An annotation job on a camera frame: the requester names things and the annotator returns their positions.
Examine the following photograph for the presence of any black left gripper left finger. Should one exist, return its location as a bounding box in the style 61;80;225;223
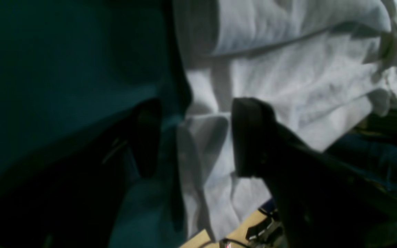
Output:
0;98;162;248

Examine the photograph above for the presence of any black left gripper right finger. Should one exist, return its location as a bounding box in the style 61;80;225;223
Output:
231;98;397;248

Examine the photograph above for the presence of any white T-shirt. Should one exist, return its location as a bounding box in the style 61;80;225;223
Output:
173;0;397;241

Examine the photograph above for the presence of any teal table cloth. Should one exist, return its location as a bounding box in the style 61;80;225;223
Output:
0;0;192;248

